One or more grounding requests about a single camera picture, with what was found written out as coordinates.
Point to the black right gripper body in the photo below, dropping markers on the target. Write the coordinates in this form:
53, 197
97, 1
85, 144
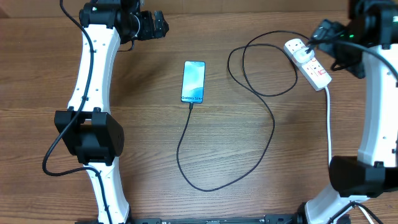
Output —
347, 56

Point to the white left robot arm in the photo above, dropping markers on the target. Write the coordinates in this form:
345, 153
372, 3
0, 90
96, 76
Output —
86, 126

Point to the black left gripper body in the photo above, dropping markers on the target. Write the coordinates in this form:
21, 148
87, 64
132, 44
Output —
145, 29

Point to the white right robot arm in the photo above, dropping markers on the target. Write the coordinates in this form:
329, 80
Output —
367, 48

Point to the white charger plug adapter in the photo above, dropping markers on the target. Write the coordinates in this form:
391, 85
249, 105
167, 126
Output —
303, 56

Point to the white power strip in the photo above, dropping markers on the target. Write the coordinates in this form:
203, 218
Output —
313, 71

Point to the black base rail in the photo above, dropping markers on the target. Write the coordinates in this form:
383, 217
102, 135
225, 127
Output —
268, 219

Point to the blue smartphone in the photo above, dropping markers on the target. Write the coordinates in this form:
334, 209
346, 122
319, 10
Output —
193, 82

